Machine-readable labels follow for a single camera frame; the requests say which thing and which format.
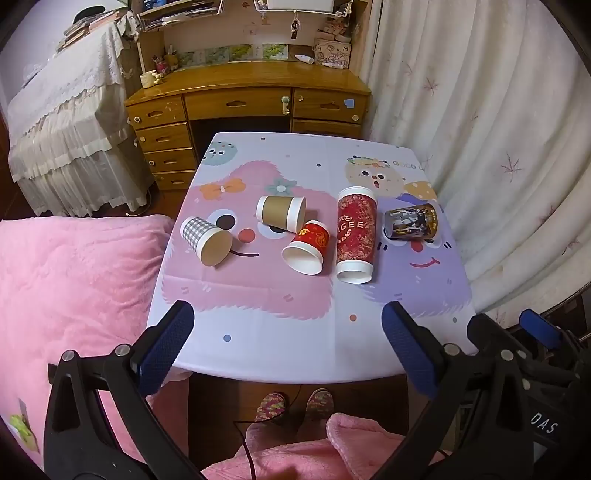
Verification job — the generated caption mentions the colourful knitted slipper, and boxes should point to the colourful knitted slipper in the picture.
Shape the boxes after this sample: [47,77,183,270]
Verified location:
[305,388,334,421]
[255,391,288,423]

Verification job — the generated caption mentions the small red paper cup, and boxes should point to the small red paper cup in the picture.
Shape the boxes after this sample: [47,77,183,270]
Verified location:
[282,220,330,276]

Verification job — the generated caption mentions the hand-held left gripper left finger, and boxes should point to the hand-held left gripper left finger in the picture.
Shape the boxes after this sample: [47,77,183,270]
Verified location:
[44,300,204,480]

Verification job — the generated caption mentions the white patterned curtain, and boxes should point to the white patterned curtain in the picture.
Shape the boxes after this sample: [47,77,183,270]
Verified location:
[359,0,591,329]

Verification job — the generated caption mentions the stack of books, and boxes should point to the stack of books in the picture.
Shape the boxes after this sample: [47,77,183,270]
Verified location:
[56,7,123,52]

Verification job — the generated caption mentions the printed cardboard box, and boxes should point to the printed cardboard box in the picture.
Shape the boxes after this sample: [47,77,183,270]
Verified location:
[314,38,352,65]

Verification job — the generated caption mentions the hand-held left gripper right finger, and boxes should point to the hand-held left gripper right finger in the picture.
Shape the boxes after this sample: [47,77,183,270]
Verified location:
[369,301,536,480]

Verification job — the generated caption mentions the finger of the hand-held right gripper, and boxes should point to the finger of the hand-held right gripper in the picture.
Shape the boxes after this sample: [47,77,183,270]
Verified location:
[467,314,532,363]
[519,309,580,365]

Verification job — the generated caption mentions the grey checked paper cup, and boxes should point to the grey checked paper cup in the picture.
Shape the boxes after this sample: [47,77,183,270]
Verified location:
[180,216,233,267]

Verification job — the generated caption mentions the brown paper cup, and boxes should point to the brown paper cup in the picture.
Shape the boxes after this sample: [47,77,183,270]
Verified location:
[256,195,307,232]

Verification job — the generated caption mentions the white lace covered furniture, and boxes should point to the white lace covered furniture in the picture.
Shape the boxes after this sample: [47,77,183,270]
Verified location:
[7,13,156,219]

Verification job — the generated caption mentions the cartoon printed tablecloth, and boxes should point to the cartoon printed tablecloth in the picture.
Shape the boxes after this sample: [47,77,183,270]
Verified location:
[147,131,472,385]

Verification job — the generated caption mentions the wooden desk shelf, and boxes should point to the wooden desk shelf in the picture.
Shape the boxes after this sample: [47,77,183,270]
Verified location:
[130,0,372,34]

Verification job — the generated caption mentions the wooden desk with drawers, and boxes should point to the wooden desk with drawers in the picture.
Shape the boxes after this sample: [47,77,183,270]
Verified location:
[124,60,373,192]

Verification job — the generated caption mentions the tall red patterned cup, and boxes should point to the tall red patterned cup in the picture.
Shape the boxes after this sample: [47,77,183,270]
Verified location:
[335,186,378,284]

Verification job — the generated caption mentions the person's pink pajama legs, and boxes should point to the person's pink pajama legs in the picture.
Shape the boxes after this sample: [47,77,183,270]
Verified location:
[202,412,446,480]

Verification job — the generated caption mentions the black cable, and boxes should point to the black cable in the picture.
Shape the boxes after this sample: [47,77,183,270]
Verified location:
[233,419,259,480]

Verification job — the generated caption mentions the pink fluffy blanket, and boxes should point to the pink fluffy blanket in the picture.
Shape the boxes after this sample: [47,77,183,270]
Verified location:
[0,213,191,468]

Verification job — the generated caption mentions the strip of green pictures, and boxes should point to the strip of green pictures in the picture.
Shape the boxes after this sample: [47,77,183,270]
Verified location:
[178,43,290,65]

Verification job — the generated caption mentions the dark printed paper cup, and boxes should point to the dark printed paper cup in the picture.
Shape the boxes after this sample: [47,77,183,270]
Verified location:
[384,203,438,241]

